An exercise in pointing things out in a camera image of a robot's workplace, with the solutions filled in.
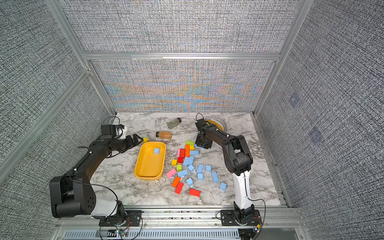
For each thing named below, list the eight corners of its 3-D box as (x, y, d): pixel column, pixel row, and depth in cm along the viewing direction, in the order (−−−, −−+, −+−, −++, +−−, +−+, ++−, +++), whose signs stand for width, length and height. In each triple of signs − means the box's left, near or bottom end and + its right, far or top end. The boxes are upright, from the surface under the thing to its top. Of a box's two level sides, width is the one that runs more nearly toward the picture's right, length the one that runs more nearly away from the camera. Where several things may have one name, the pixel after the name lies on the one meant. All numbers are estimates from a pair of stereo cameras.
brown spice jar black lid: (156, 139, 106) (155, 136, 103) (157, 134, 109) (156, 131, 106) (171, 139, 106) (171, 136, 103) (172, 134, 109) (171, 131, 106)
